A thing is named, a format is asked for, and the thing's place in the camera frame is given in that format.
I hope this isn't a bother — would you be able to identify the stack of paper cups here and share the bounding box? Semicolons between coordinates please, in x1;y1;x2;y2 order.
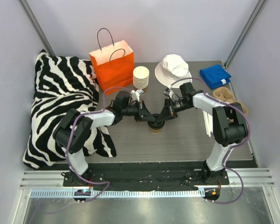
133;66;149;93

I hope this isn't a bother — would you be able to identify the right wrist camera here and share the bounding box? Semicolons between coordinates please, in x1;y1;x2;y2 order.
164;88;174;99

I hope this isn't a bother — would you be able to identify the zebra print pillow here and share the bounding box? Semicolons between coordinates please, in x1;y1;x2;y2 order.
22;49;117;169

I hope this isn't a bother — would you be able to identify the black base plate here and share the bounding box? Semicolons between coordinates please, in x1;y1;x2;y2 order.
61;161;230;192

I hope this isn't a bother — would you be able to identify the white wrapped straws bundle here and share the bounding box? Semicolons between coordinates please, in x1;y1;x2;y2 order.
203;111;214;138

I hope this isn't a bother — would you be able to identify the brown cardboard cup carrier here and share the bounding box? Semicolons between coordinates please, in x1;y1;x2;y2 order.
212;87;248;115

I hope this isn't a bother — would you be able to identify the black plastic cup lid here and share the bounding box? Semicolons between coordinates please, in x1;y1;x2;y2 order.
147;121;165;130

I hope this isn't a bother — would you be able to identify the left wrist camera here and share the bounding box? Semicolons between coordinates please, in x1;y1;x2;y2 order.
130;89;144;102

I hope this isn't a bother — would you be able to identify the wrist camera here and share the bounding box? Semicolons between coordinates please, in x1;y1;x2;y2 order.
130;89;144;102
164;88;174;99

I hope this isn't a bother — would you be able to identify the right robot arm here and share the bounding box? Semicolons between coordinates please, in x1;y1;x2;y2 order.
156;82;248;184

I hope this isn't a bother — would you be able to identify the blue folded cloth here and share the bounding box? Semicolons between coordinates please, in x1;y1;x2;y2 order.
200;64;231;90

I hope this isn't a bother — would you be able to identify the orange paper gift bag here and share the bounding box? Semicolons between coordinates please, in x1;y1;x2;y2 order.
89;39;134;94

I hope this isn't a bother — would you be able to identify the aluminium rail frame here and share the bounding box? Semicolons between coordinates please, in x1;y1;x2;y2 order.
20;168;274;201

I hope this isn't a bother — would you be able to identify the brown paper coffee cup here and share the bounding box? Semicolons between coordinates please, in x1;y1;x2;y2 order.
148;124;164;133

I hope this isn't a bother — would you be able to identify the white bucket hat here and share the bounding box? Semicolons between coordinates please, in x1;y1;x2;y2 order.
154;54;192;88

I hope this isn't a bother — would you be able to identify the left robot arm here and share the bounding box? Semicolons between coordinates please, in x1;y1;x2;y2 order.
53;90;156;186

